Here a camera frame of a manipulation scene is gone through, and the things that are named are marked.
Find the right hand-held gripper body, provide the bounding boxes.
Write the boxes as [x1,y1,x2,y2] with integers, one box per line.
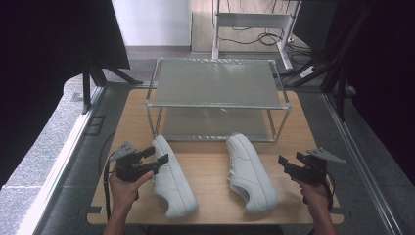
[292,147,346,185]

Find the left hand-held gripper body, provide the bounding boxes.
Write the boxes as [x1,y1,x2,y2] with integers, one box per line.
[109,141,156,183]

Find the white sneaker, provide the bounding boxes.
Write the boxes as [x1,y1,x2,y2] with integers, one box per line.
[151,134,200,219]
[225,132,279,214]

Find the person's right hand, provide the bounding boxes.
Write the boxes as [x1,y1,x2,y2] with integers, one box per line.
[292,177,331,213]

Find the person's left hand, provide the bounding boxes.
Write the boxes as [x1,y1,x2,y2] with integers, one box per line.
[109,169,155,211]

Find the black metal stand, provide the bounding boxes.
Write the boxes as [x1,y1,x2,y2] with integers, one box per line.
[81,53,145,116]
[283,0,376,122]

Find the white power strip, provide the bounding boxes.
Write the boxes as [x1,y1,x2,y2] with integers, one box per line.
[299,66,316,79]

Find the black curtain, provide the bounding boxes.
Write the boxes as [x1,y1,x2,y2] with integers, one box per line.
[0,0,131,189]
[326,0,415,185]

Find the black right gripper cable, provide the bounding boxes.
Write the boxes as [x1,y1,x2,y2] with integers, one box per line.
[322,171,336,213]

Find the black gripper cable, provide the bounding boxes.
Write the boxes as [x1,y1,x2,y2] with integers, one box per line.
[103,151,117,222]
[322,171,336,213]

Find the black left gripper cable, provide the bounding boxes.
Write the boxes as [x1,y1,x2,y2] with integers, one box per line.
[103,151,117,222]

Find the aluminium floor rail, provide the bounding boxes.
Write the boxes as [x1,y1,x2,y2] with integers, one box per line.
[15,86,106,235]
[322,92,407,235]

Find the black floor cables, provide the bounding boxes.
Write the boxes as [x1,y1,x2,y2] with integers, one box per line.
[217,24,316,58]

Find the white desk frame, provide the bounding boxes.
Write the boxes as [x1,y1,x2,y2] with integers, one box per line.
[211,0,302,71]

